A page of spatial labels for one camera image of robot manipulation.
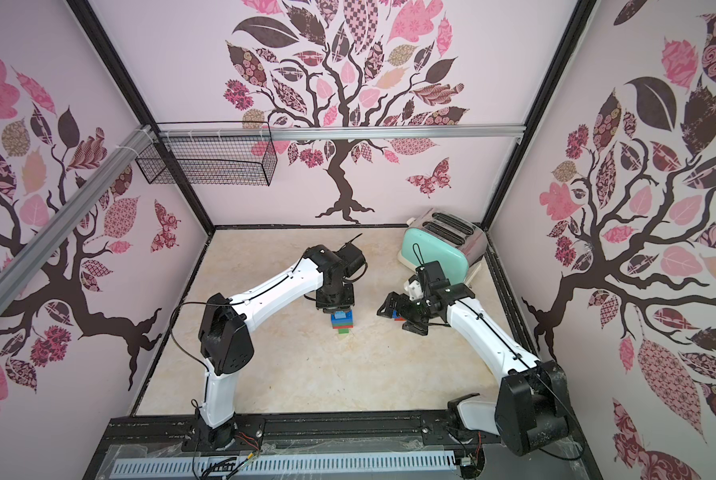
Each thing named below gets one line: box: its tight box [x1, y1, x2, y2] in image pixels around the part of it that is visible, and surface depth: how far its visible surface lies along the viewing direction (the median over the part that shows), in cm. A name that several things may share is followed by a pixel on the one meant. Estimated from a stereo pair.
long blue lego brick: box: [331, 311, 353, 324], surface depth 85 cm
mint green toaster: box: [398, 209, 487, 287], surface depth 97 cm
